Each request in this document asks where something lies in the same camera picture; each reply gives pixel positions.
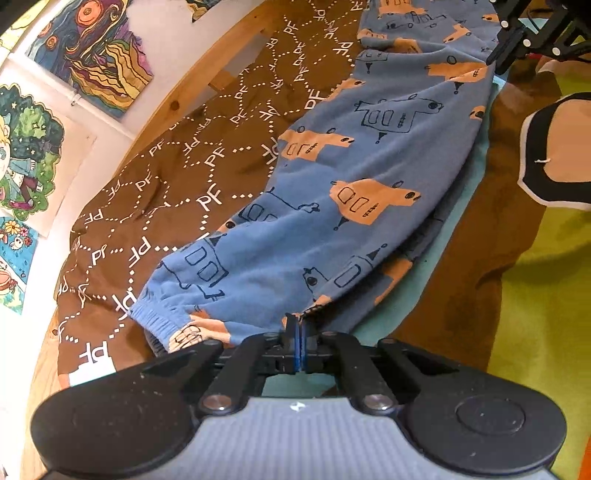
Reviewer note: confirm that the yellow wall poster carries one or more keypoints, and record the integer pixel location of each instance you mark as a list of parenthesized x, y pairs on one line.
[(11, 37)]

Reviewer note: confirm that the swirly colourful wall poster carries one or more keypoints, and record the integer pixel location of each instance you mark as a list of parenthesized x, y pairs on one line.
[(92, 50)]

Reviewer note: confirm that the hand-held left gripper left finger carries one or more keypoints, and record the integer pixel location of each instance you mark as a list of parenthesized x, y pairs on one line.
[(291, 344)]

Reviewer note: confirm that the flower pattern wall poster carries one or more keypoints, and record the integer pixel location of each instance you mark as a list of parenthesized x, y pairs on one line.
[(14, 261)]

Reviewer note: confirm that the torn-edge wall poster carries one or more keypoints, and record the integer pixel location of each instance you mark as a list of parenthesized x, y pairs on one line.
[(207, 7)]

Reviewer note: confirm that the wooden bed frame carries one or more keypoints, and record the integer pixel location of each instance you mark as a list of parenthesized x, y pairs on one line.
[(184, 92)]

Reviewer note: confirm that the green and brown printed blanket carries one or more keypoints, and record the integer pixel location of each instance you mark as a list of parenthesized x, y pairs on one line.
[(545, 300)]

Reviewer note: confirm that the blue pants with orange print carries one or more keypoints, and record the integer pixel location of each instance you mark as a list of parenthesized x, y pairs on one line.
[(346, 161)]

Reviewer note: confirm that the brown blanket with white lettering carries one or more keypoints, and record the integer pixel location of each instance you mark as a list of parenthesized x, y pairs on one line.
[(194, 175)]

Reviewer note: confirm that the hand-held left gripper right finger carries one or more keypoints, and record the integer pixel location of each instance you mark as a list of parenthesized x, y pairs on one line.
[(308, 345)]

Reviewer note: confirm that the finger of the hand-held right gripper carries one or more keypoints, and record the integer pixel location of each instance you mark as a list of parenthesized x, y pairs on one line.
[(512, 8), (511, 46)]

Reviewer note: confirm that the green cartoon figure wall poster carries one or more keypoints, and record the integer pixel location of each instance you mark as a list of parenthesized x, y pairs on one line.
[(32, 138)]

